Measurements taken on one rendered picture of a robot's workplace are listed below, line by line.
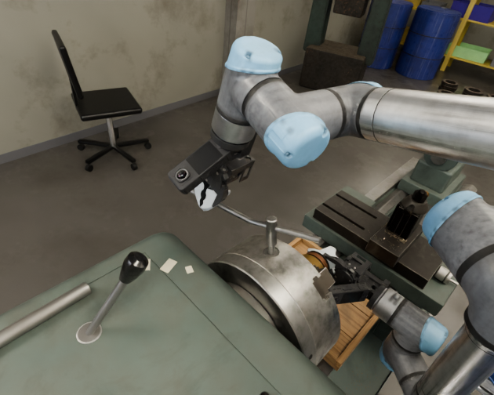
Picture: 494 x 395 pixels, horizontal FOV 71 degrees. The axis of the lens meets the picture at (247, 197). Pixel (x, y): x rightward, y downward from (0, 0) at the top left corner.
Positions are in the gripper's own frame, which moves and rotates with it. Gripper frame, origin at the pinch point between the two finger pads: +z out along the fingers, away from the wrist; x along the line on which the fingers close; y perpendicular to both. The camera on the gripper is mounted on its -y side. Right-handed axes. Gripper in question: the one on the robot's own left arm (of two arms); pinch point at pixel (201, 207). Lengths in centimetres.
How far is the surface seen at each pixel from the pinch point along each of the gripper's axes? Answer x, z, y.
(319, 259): -22.8, 12.0, 23.2
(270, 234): -14.4, -3.6, 5.4
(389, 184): -15, 39, 110
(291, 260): -20.3, 0.2, 7.5
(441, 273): -50, 21, 63
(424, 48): 121, 113, 568
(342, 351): -43, 31, 22
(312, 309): -29.8, 1.7, 4.1
